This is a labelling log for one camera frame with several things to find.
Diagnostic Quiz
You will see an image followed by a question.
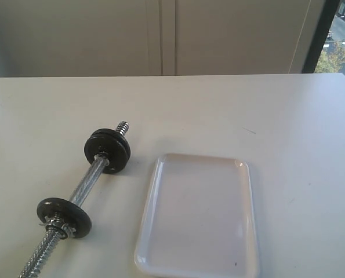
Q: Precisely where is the silver star collar nut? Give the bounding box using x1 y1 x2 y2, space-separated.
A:
42 213 75 239

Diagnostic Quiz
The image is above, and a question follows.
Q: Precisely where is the black weight plate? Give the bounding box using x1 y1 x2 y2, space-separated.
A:
85 128 131 164
84 134 130 174
37 197 92 238

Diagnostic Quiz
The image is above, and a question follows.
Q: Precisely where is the black window frame post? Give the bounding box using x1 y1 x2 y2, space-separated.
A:
302 0 340 74

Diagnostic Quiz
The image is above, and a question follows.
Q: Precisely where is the white rectangular plastic tray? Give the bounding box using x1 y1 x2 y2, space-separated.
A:
134 153 260 277

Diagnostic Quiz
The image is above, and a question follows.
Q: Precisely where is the chrome threaded dumbbell bar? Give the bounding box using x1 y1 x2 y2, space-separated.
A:
19 121 129 277

